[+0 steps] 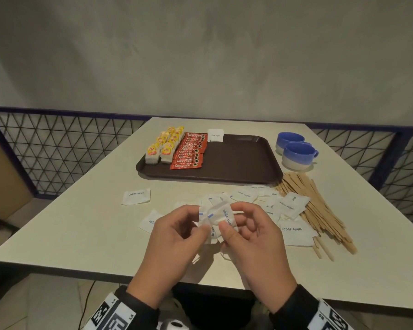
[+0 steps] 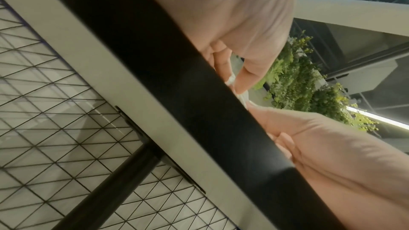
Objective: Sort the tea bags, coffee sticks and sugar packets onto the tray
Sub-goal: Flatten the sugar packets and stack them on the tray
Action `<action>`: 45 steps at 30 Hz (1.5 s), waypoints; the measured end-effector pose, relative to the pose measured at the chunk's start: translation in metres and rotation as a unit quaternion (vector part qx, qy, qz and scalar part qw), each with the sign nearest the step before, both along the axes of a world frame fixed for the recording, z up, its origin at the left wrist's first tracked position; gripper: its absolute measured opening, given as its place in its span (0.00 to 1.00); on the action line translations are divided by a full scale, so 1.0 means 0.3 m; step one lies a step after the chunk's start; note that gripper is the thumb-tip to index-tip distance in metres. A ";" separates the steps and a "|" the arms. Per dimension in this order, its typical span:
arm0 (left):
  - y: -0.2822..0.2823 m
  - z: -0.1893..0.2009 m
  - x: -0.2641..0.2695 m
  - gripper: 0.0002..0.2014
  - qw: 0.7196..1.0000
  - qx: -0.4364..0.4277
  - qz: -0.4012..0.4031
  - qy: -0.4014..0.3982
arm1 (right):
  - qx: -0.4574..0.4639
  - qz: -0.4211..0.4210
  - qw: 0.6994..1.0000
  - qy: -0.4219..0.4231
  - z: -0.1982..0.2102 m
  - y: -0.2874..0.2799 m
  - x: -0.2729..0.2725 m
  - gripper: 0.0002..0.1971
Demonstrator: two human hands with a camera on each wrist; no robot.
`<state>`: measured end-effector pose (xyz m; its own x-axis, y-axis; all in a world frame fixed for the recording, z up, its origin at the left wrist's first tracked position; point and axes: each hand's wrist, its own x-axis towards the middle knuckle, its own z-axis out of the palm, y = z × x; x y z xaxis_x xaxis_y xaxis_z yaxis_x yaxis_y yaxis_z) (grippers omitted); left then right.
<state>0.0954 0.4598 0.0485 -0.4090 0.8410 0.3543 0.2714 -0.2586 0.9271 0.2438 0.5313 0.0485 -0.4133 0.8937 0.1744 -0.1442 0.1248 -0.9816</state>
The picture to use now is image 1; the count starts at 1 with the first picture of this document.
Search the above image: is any black right wrist band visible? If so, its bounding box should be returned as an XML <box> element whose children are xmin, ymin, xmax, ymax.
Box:
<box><xmin>270</xmin><ymin>284</ymin><xmax>355</xmax><ymax>330</ymax></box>

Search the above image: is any black left wrist band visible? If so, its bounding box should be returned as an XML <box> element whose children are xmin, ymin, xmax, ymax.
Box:
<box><xmin>81</xmin><ymin>285</ymin><xmax>161</xmax><ymax>330</ymax></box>

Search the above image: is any pile of wooden stir sticks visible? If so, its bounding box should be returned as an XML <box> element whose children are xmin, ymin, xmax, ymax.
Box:
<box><xmin>274</xmin><ymin>172</ymin><xmax>358</xmax><ymax>262</ymax></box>

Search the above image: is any black cable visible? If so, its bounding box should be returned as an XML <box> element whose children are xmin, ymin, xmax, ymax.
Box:
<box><xmin>78</xmin><ymin>280</ymin><xmax>97</xmax><ymax>330</ymax></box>

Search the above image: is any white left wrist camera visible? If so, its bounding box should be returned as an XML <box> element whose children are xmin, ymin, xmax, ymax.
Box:
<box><xmin>158</xmin><ymin>318</ymin><xmax>190</xmax><ymax>330</ymax></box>

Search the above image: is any white paper sugar packet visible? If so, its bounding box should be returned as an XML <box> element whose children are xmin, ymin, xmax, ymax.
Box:
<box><xmin>198</xmin><ymin>206</ymin><xmax>218</xmax><ymax>244</ymax></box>
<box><xmin>206</xmin><ymin>199</ymin><xmax>240</xmax><ymax>237</ymax></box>

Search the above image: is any person's right hand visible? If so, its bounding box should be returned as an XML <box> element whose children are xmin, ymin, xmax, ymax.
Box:
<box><xmin>220</xmin><ymin>202</ymin><xmax>298</xmax><ymax>314</ymax></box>

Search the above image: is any row of red coffee sachets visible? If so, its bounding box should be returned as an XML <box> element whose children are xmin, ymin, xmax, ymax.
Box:
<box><xmin>169</xmin><ymin>132</ymin><xmax>209</xmax><ymax>171</ymax></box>

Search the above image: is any dark brown tray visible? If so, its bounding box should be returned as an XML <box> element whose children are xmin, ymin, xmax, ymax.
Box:
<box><xmin>136</xmin><ymin>134</ymin><xmax>284</xmax><ymax>185</ymax></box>

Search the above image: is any light wooden cabinet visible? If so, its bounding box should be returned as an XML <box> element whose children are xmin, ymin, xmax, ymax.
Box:
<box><xmin>0</xmin><ymin>135</ymin><xmax>33</xmax><ymax>220</ymax></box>

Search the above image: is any person's left hand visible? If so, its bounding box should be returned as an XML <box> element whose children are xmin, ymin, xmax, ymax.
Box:
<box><xmin>126</xmin><ymin>204</ymin><xmax>211</xmax><ymax>310</ymax></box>

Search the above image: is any pile of white sugar packets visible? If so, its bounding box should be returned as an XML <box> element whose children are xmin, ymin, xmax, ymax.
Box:
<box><xmin>121</xmin><ymin>184</ymin><xmax>319</xmax><ymax>248</ymax></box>

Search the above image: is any blue and white mug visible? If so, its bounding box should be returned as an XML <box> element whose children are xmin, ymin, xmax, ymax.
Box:
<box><xmin>282</xmin><ymin>141</ymin><xmax>319</xmax><ymax>171</ymax></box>
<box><xmin>275</xmin><ymin>132</ymin><xmax>305</xmax><ymax>156</ymax></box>

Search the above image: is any black wrist band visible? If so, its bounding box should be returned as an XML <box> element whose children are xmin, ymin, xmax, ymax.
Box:
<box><xmin>270</xmin><ymin>284</ymin><xmax>355</xmax><ymax>330</ymax></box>
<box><xmin>81</xmin><ymin>285</ymin><xmax>161</xmax><ymax>330</ymax></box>

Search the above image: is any row of tea bags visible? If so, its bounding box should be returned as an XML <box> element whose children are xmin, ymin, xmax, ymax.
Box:
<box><xmin>160</xmin><ymin>126</ymin><xmax>186</xmax><ymax>165</ymax></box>
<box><xmin>144</xmin><ymin>126</ymin><xmax>175</xmax><ymax>165</ymax></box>

